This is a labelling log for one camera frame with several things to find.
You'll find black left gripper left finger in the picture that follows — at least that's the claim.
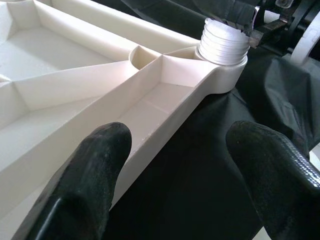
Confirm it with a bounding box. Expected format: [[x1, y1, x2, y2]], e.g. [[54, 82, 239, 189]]
[[11, 121, 133, 240]]

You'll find white plastic children table top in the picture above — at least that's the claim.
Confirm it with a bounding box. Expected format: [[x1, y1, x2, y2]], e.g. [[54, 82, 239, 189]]
[[0, 0, 249, 226]]

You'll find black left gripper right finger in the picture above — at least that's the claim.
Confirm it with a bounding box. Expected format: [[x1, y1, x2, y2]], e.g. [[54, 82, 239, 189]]
[[225, 120, 320, 240]]

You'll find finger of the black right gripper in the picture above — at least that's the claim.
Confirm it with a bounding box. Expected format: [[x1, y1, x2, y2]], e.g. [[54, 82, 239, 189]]
[[224, 0, 261, 48]]

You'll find white plastic table leg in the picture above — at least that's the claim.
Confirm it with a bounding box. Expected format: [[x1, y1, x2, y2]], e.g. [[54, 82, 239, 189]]
[[198, 17, 251, 66]]

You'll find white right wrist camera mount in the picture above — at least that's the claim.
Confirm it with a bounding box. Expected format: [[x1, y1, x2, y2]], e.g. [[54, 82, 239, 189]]
[[291, 23, 320, 67]]

